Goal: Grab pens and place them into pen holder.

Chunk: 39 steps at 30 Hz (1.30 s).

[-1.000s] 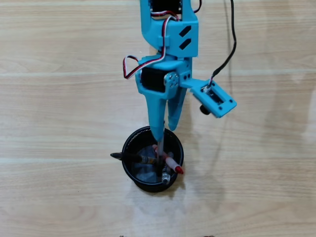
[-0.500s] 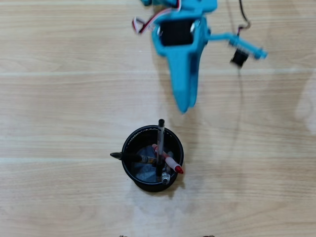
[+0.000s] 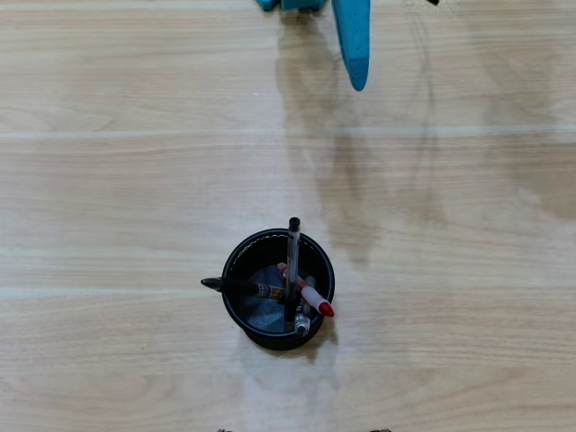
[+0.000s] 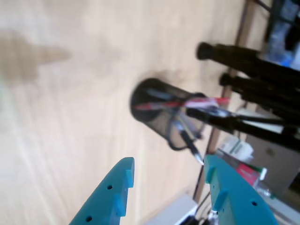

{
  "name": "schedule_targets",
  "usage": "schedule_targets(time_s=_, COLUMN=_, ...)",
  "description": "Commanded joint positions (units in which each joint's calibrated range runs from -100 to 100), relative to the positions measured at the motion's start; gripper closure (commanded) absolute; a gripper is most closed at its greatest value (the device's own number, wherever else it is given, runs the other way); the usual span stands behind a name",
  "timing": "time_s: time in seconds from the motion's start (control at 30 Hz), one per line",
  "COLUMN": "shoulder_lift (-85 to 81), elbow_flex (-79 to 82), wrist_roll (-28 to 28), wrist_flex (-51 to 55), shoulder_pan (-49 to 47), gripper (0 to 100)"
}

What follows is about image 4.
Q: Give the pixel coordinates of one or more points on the red clear retractable pen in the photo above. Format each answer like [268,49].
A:
[222,100]

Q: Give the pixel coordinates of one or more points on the brown cardboard box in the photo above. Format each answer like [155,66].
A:
[276,152]

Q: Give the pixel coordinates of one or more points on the black pen with silver tip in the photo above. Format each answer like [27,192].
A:
[191,146]

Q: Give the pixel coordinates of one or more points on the black tripod leg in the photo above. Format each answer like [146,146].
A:
[234,54]
[246,85]
[225,125]

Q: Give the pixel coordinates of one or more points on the black mesh pen holder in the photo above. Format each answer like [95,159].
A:
[145,93]

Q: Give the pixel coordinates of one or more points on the grey flat panel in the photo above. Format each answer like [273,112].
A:
[168,211]

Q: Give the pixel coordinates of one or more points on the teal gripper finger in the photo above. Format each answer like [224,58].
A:
[234,199]
[105,199]

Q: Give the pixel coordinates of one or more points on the red cardboard box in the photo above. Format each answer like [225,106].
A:
[246,174]

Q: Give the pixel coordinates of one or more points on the white green carton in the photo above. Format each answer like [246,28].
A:
[232,146]

